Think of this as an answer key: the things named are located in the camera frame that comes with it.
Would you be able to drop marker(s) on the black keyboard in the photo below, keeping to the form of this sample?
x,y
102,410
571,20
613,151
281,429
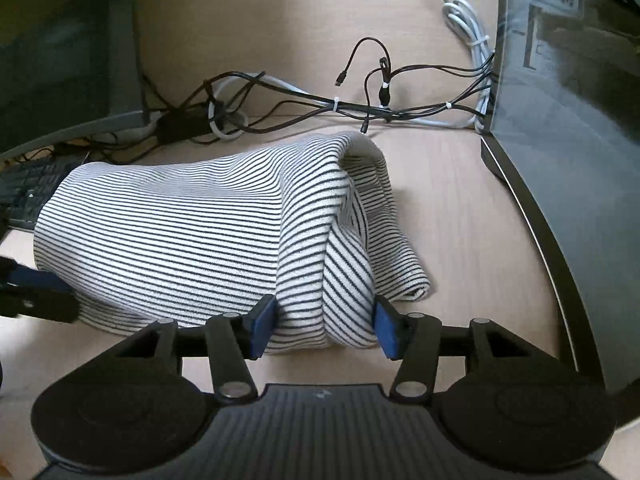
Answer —
x,y
35,185

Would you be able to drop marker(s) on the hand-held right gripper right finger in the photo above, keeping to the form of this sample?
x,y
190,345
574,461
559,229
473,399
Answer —
x,y
387,329

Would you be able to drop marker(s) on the striped shirt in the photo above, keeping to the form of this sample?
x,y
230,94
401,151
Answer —
x,y
200,235

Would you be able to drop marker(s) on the grey computer monitor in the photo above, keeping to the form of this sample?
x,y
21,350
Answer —
x,y
60,60

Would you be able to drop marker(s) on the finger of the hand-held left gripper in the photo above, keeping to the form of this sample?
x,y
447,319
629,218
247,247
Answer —
x,y
45,306
35,279

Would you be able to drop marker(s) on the computer tower case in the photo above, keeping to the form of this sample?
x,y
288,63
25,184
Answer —
x,y
565,135

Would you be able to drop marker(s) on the black power adapter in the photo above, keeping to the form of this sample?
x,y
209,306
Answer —
x,y
182,126

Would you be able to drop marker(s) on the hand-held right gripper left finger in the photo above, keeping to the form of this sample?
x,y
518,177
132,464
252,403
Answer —
x,y
262,326

